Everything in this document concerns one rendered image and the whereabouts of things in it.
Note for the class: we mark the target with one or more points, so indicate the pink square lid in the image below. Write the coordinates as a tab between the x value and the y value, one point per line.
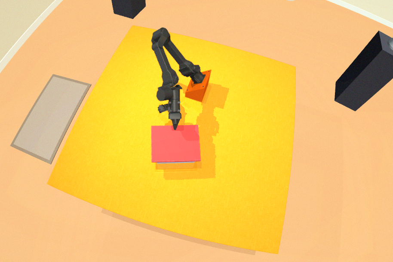
180	145

